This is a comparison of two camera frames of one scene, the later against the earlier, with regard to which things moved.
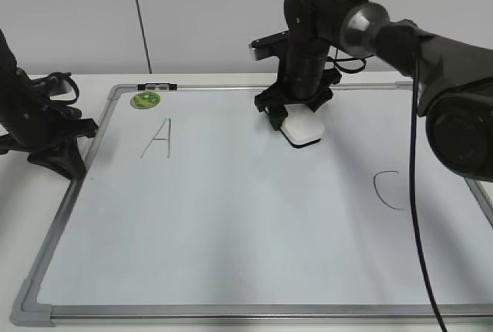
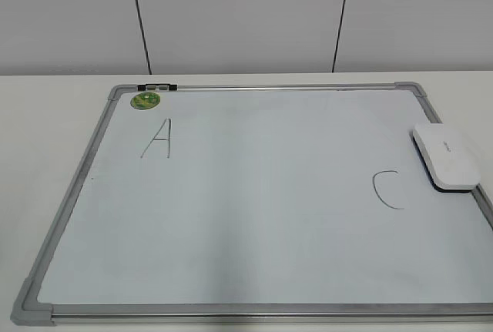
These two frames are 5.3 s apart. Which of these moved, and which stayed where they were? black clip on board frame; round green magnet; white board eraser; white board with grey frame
Moved: white board eraser
Stayed: white board with grey frame; black clip on board frame; round green magnet
